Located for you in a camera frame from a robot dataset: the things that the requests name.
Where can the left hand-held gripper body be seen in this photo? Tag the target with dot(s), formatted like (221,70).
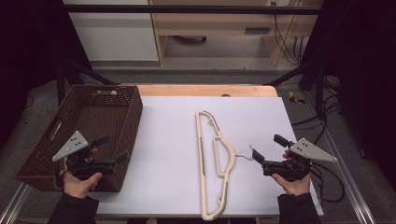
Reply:
(73,144)

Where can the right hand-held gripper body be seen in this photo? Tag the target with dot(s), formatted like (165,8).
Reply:
(306,151)

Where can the brown woven basket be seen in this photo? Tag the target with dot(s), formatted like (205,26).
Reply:
(93,118)

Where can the beige plastic clothes hanger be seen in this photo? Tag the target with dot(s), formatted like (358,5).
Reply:
(233,155)

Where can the person's right hand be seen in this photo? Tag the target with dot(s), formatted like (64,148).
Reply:
(294,186)

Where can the person's left hand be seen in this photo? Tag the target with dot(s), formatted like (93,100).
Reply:
(79,186)

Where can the yellow and black tool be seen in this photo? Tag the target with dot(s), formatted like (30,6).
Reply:
(292,98)

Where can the black metal stand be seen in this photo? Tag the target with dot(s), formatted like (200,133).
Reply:
(319,84)
(60,81)

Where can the black curtain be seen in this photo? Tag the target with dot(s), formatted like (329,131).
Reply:
(364,62)
(28,46)

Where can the white cabinet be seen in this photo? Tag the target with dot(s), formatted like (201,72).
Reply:
(115,34)

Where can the wooden desk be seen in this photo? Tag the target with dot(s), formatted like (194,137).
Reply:
(211,28)

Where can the office chair base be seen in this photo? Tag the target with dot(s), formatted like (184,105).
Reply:
(190,39)

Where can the black metal crossbar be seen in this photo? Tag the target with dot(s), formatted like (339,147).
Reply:
(186,9)

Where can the aluminium rail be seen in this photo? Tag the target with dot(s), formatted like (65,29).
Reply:
(345,174)
(12,207)

